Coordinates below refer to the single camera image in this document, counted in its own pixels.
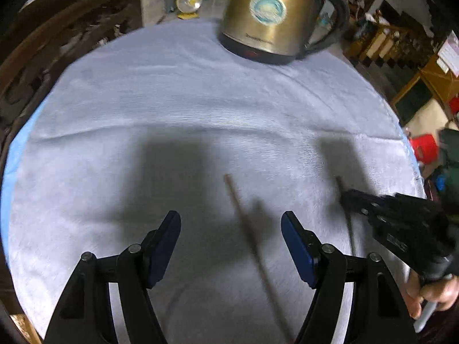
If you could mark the carved wooden chair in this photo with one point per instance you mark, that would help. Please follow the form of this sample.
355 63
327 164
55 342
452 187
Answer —
53 50

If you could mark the red plastic stool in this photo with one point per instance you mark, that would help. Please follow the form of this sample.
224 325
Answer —
425 148

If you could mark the person's right hand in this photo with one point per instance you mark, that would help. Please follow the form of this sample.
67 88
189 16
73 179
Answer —
444 292

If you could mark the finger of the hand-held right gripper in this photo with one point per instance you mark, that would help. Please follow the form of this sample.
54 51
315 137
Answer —
358 202

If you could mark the wooden cabinet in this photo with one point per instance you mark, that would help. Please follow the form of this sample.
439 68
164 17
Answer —
419 93

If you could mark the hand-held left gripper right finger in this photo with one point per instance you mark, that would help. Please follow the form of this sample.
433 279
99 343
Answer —
297 249

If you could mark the single brown wooden chopstick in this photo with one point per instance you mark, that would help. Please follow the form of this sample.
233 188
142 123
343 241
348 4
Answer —
251 233
351 238

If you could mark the golden electric kettle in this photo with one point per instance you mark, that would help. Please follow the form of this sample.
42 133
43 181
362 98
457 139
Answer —
272 18

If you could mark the grey-blue tablecloth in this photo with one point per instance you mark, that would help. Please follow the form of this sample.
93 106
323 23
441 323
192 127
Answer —
143 114

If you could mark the wall calendar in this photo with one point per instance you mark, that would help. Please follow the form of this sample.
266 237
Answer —
450 53

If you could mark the person's right forearm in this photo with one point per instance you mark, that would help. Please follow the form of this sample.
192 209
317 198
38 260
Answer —
444 328

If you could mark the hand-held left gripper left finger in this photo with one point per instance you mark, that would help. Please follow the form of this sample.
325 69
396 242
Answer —
163 249

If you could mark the cardboard box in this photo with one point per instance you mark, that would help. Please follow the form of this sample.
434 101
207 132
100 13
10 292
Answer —
23 329

